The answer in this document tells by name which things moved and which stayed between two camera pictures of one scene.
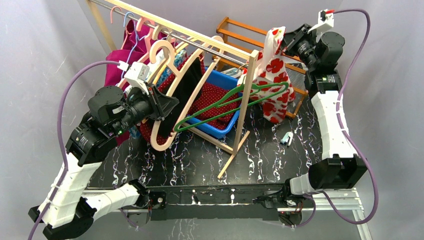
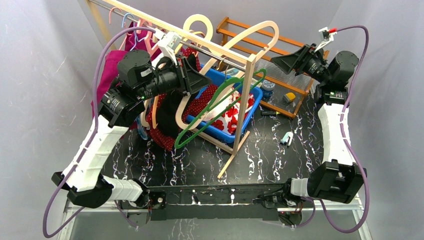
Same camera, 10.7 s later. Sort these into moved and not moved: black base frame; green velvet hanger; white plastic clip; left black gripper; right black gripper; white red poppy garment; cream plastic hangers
Moved: cream plastic hangers; white red poppy garment; green velvet hanger; right black gripper; left black gripper
Not moved: white plastic clip; black base frame
